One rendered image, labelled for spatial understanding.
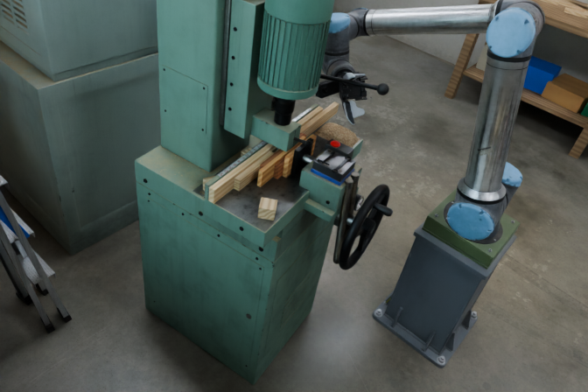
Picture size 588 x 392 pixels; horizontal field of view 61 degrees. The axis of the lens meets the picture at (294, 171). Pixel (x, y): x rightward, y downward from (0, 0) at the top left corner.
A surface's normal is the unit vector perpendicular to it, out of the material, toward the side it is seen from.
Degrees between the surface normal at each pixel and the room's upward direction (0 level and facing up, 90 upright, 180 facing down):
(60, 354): 0
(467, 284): 90
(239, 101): 90
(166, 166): 0
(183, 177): 0
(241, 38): 90
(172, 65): 90
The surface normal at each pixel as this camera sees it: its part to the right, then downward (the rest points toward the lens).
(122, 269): 0.14, -0.78
